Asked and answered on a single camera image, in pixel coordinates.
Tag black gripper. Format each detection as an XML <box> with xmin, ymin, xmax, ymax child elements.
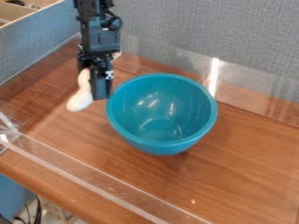
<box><xmin>78</xmin><ymin>13</ymin><xmax>123</xmax><ymax>101</ymax></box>

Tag white toy mushroom brown cap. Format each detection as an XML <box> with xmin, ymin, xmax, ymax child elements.
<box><xmin>67</xmin><ymin>68</ymin><xmax>94</xmax><ymax>112</ymax></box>

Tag blue plastic bowl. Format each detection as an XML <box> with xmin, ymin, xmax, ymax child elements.
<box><xmin>107</xmin><ymin>73</ymin><xmax>218</xmax><ymax>156</ymax></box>

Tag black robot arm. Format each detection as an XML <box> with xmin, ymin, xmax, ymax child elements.
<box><xmin>74</xmin><ymin>0</ymin><xmax>123</xmax><ymax>100</ymax></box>

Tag clear acrylic left barrier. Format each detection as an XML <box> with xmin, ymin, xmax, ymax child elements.
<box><xmin>0</xmin><ymin>33</ymin><xmax>81</xmax><ymax>85</ymax></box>

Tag clear acrylic barrier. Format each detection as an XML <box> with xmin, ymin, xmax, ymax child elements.
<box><xmin>0</xmin><ymin>112</ymin><xmax>211</xmax><ymax>224</ymax></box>
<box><xmin>117</xmin><ymin>34</ymin><xmax>299</xmax><ymax>127</ymax></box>
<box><xmin>0</xmin><ymin>33</ymin><xmax>81</xmax><ymax>85</ymax></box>

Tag wooden shelf box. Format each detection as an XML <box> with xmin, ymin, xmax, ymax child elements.
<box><xmin>0</xmin><ymin>0</ymin><xmax>66</xmax><ymax>29</ymax></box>

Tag clear acrylic back barrier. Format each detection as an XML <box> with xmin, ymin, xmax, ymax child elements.
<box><xmin>117</xmin><ymin>34</ymin><xmax>299</xmax><ymax>127</ymax></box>

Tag clear acrylic front barrier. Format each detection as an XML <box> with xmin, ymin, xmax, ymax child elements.
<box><xmin>0</xmin><ymin>112</ymin><xmax>211</xmax><ymax>224</ymax></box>

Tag black cables under table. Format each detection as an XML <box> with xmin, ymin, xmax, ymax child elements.
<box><xmin>0</xmin><ymin>195</ymin><xmax>45</xmax><ymax>224</ymax></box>

